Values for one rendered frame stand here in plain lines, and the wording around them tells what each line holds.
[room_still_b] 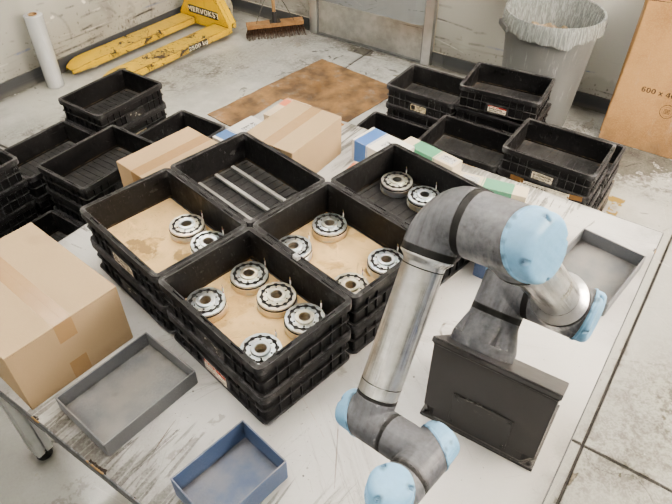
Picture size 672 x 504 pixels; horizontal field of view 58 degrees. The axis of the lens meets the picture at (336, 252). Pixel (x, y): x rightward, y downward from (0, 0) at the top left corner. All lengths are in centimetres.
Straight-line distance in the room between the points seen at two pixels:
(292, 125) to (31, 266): 101
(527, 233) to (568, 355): 86
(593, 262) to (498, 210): 111
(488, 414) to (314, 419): 41
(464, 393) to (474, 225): 55
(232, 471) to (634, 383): 174
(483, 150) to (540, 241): 214
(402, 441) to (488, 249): 35
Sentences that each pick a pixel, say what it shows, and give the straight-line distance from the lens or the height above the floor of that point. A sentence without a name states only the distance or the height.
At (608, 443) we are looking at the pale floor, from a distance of 252.
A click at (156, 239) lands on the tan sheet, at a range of 186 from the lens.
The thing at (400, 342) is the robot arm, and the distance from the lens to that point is 106.
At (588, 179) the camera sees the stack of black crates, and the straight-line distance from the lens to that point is 265.
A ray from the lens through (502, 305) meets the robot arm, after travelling 139.
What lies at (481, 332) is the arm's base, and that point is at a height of 97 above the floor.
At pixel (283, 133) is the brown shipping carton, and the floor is 86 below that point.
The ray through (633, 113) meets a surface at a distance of 409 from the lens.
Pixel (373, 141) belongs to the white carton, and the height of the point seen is 79.
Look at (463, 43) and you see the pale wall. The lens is 460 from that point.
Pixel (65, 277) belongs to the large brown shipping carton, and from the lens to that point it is 171.
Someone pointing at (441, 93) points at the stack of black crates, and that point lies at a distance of 354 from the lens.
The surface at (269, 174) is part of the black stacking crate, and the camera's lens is 205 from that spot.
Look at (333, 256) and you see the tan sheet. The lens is 173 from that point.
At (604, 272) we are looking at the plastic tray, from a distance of 203.
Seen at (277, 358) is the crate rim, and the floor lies 93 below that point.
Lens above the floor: 200
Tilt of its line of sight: 42 degrees down
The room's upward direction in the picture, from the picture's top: straight up
